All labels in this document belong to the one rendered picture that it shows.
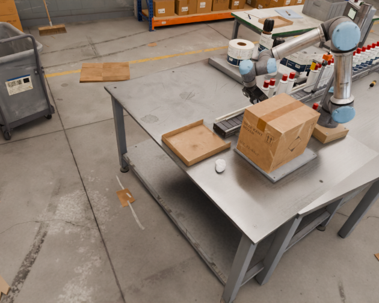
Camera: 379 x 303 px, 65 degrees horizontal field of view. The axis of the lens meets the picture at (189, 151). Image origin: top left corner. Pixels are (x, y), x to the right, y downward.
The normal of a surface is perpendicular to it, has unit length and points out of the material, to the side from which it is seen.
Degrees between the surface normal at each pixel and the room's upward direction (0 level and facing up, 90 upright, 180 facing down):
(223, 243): 1
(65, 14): 90
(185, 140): 0
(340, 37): 79
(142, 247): 0
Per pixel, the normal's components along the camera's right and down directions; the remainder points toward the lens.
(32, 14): 0.47, 0.61
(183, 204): 0.08, -0.75
